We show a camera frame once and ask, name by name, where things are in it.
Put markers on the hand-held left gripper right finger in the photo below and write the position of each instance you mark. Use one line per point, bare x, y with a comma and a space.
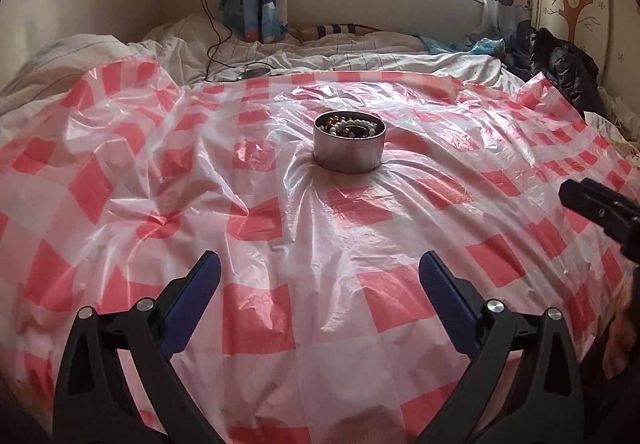
445, 299

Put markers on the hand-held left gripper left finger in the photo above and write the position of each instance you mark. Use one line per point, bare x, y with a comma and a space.
195, 294

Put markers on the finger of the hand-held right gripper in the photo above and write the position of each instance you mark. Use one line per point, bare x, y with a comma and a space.
600, 209

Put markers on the round metal tin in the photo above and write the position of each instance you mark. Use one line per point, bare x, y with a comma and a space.
350, 153

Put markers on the white crumpled cloth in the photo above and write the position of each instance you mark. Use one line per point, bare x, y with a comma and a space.
610, 123

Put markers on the red white checkered plastic sheet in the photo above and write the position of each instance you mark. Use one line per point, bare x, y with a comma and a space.
300, 234

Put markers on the black plastic bag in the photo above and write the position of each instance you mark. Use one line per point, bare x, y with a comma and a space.
565, 63

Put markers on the blue plastic bag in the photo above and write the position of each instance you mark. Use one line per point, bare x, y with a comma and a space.
487, 45

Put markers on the white striped quilt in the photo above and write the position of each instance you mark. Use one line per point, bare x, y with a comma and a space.
350, 53

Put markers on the dark striped pillow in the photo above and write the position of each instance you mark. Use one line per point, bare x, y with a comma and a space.
345, 29

